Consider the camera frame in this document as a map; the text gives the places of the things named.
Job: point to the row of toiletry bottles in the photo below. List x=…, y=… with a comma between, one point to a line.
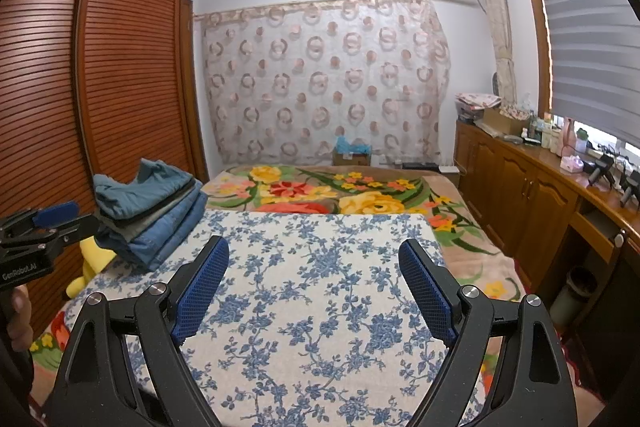
x=542, y=134

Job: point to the teal pants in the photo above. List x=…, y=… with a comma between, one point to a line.
x=130, y=194

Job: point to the small cardboard box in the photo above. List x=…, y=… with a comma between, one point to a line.
x=352, y=159

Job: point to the wooden cabinet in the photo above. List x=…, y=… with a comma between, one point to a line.
x=525, y=187

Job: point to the dark trash bin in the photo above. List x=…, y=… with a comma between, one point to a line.
x=575, y=297

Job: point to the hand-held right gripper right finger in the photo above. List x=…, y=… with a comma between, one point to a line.
x=425, y=302

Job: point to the colourful floral blanket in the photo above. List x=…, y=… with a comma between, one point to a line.
x=325, y=192

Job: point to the wooden slatted wardrobe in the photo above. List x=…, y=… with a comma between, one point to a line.
x=125, y=82

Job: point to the flat black box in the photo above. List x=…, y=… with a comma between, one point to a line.
x=420, y=165

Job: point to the grey striped window blind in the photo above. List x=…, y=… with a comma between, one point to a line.
x=590, y=32

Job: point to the stack of folded clothes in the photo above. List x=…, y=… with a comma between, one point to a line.
x=160, y=242

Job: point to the stack of newspapers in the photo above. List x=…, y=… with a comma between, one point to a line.
x=477, y=104

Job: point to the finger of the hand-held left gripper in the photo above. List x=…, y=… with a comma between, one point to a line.
x=80, y=227
x=57, y=213

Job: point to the yellow plush toy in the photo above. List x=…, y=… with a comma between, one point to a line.
x=95, y=257

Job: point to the grey folded garment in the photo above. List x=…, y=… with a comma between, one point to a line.
x=145, y=224

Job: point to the pink and white case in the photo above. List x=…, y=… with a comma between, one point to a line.
x=571, y=164

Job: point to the beige tied curtain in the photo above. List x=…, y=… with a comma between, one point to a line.
x=492, y=22

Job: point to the blue floral white bedspread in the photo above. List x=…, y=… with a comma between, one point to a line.
x=310, y=307

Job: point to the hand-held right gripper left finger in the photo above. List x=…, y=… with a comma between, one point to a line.
x=200, y=302

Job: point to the flat cardboard box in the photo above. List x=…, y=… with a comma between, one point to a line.
x=505, y=122

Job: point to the person's left hand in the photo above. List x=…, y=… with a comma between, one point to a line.
x=20, y=322

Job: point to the pink bottle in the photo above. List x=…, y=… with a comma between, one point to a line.
x=568, y=137

